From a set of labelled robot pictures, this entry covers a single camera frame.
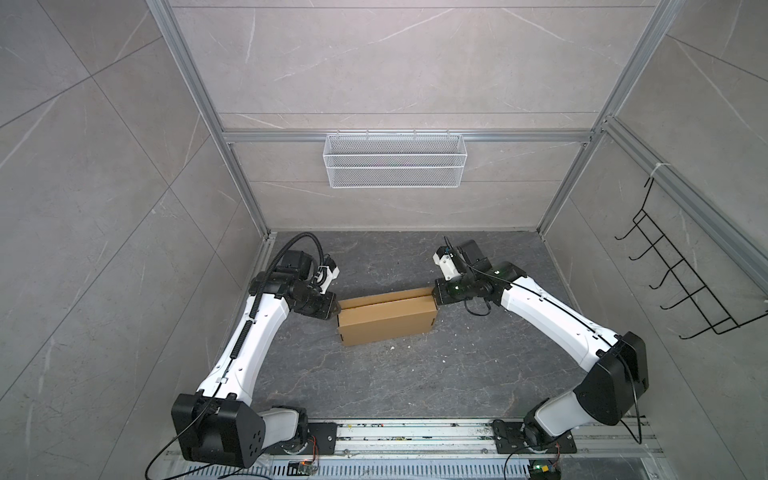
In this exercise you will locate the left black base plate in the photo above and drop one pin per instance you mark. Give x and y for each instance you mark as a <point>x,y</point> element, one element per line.
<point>320,435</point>

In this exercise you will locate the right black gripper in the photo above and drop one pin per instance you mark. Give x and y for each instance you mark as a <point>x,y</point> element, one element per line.
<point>443,296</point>

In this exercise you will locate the white wire mesh basket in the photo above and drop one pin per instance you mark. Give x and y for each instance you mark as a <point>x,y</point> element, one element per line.
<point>416,160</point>

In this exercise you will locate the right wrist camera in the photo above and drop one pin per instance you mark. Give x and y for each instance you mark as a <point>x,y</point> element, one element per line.
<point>454,261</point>

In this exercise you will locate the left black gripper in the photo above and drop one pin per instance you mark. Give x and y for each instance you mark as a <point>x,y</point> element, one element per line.
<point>326,310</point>

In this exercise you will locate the black wire hook rack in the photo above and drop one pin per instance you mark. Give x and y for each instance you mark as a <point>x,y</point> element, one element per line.
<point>695,291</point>

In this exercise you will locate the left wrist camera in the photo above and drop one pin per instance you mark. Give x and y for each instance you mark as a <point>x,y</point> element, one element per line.
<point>300,265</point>

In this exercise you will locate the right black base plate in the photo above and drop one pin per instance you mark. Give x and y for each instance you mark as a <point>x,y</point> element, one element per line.
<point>519,437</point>

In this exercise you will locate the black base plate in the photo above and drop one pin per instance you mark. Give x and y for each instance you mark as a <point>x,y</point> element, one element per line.
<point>320,435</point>
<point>519,437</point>

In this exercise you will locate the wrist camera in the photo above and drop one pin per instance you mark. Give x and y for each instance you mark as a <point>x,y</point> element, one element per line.
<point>300,265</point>
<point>454,261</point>

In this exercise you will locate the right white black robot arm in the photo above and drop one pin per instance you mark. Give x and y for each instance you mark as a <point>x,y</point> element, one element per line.
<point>615,365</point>

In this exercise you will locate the brown cardboard box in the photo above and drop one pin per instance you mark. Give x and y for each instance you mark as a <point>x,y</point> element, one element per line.
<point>374,318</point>

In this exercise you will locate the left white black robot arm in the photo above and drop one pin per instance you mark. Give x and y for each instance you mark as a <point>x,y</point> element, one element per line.
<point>216,424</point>

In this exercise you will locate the white cable duct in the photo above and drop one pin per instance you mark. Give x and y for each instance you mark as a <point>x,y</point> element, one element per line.
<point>379,469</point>

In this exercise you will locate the aluminium mounting rail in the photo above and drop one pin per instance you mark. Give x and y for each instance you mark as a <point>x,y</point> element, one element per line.
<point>456,437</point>

